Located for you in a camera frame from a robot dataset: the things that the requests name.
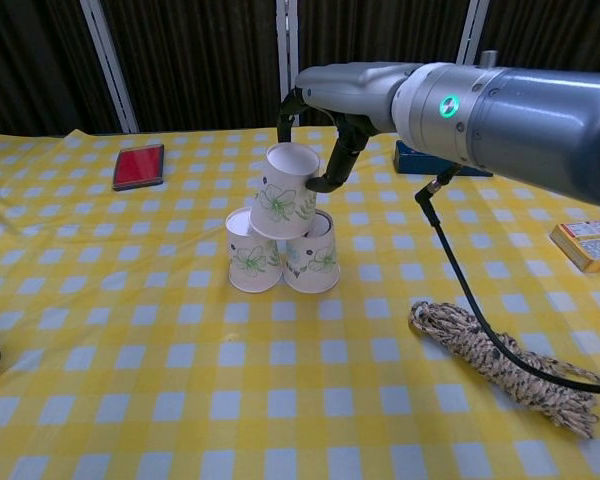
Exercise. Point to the red flat case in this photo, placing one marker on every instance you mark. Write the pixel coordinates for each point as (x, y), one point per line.
(138, 167)

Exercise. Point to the dark blue long box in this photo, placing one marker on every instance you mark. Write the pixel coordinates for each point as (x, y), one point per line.
(420, 162)

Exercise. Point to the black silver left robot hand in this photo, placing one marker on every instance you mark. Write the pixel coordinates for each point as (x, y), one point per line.
(350, 90)

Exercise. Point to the middle floral paper cup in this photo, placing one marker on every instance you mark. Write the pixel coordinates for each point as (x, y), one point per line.
(317, 265)

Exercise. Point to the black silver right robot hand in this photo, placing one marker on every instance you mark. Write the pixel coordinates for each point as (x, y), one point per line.
(350, 90)

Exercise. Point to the yellow white checkered tablecloth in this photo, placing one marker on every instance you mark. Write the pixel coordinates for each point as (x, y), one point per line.
(230, 390)

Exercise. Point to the white floral paper cup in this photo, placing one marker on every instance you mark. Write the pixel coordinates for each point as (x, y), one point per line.
(252, 265)
(282, 200)

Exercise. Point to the white partition frame post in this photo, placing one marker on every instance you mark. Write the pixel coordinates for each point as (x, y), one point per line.
(287, 40)
(111, 70)
(472, 30)

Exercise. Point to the yellow printed carton box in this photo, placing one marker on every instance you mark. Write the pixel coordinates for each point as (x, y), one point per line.
(592, 245)

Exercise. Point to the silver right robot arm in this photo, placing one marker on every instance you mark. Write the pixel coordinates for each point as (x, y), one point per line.
(530, 120)

